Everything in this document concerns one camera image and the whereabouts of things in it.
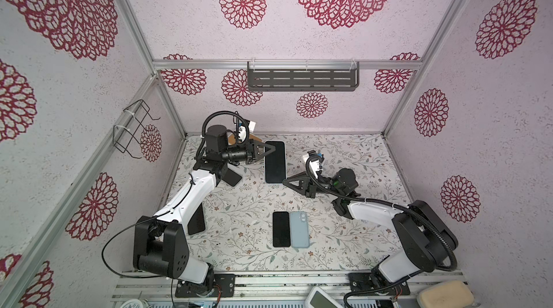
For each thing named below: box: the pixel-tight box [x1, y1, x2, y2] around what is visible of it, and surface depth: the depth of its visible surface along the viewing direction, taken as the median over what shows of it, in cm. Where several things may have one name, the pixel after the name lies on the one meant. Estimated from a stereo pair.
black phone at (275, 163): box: [264, 141, 286, 184], surface depth 72 cm
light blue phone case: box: [289, 210, 310, 248], surface depth 89 cm
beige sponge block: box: [416, 280, 475, 308], surface depth 70 cm
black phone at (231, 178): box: [221, 167, 242, 188], surface depth 103 cm
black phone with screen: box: [272, 211, 291, 248], surface depth 89 cm
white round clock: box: [119, 298, 145, 308], surface depth 69 cm
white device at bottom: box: [304, 286, 343, 308], surface depth 69 cm
